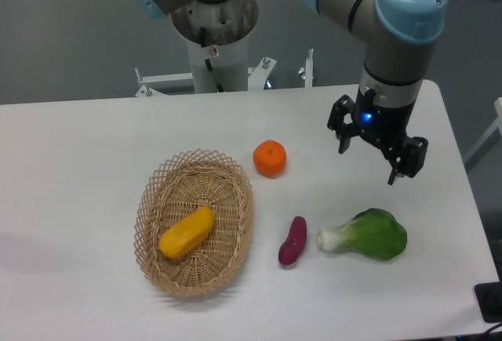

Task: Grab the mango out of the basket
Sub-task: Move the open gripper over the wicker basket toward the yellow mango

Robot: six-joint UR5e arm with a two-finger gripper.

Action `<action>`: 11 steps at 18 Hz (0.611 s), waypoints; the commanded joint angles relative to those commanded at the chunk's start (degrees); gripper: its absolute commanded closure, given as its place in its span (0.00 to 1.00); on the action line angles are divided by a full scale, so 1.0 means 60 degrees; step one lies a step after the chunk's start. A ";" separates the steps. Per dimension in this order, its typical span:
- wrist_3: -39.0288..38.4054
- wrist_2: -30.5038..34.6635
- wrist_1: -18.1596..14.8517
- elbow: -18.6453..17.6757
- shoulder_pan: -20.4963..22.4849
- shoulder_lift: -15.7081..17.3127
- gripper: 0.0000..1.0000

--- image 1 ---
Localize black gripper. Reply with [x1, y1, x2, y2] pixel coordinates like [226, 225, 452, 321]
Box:
[327, 89, 428, 185]

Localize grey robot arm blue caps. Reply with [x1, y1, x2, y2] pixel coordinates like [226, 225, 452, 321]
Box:
[137, 0, 449, 181]

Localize woven wicker basket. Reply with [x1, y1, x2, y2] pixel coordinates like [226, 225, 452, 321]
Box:
[134, 149, 253, 296]

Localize yellow mango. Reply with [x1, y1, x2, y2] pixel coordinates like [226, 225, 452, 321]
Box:
[158, 206, 215, 259]

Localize green bok choy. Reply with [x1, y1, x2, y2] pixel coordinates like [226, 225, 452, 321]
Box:
[316, 209, 408, 261]

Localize orange tangerine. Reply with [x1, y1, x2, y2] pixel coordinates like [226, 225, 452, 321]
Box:
[253, 140, 287, 178]

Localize purple sweet potato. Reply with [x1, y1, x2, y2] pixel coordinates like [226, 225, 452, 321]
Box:
[278, 216, 307, 266]

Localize black device at table edge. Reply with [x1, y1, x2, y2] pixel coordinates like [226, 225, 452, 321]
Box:
[474, 281, 501, 323]

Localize white frame at right edge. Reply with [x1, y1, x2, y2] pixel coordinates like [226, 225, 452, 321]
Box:
[464, 97, 501, 172]

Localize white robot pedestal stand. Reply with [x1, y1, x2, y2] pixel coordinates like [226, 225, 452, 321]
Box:
[133, 34, 318, 97]

